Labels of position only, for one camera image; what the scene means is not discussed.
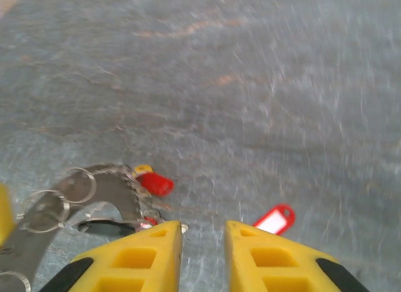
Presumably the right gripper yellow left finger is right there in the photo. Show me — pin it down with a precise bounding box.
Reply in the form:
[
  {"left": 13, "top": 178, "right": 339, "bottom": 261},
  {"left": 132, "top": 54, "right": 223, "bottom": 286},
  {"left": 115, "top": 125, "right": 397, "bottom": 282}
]
[{"left": 39, "top": 219, "right": 183, "bottom": 292}]

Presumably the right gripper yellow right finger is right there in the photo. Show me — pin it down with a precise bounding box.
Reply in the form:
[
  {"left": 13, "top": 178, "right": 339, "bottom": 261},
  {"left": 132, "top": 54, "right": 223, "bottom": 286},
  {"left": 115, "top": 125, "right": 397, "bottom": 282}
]
[{"left": 224, "top": 219, "right": 372, "bottom": 292}]

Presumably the red tagged brass key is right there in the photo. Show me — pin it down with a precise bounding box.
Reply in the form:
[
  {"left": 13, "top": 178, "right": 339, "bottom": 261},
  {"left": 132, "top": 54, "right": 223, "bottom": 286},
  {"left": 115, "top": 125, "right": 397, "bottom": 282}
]
[{"left": 252, "top": 203, "right": 296, "bottom": 236}]

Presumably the red key tag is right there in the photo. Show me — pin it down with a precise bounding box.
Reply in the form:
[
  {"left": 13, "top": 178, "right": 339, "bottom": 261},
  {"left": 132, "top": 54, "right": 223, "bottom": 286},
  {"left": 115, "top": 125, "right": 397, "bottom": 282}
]
[{"left": 136, "top": 172, "right": 175, "bottom": 198}]

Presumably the yellow key tag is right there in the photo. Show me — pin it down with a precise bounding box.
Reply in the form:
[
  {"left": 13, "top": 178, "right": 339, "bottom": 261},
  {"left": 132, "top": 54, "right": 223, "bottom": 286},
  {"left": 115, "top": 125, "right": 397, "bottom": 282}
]
[{"left": 133, "top": 164, "right": 154, "bottom": 177}]

